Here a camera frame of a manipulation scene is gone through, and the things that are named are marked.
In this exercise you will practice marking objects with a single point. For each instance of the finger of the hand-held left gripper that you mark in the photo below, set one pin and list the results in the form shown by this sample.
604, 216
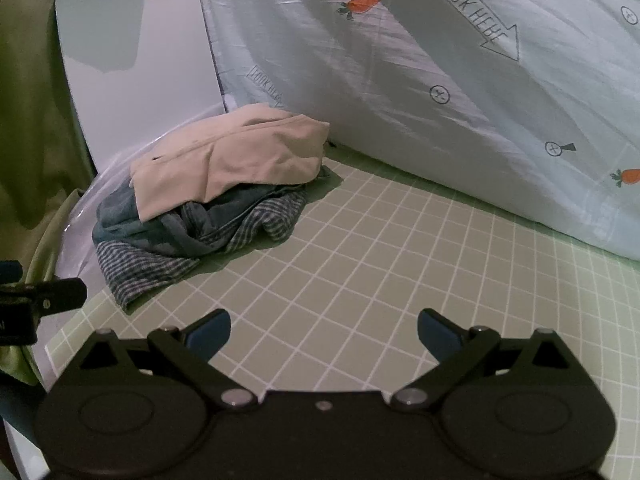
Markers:
55, 296
9, 271

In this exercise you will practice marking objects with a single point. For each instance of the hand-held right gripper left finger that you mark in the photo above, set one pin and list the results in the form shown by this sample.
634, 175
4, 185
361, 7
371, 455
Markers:
212, 332

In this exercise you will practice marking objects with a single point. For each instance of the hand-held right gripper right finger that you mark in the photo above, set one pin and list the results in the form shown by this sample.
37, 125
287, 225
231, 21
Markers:
440, 334

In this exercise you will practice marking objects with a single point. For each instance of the beige pants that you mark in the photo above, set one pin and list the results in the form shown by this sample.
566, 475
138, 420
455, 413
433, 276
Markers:
240, 150

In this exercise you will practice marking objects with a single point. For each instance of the green grid bed sheet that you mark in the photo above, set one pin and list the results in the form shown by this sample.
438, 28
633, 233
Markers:
350, 260

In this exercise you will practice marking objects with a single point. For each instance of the green cloth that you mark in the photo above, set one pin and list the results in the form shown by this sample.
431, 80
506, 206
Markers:
30, 110

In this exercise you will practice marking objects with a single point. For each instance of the white board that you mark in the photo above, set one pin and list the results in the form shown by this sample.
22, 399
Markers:
150, 85

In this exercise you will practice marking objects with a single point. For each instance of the light blue carrot print quilt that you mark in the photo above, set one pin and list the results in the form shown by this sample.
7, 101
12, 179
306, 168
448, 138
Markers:
400, 60

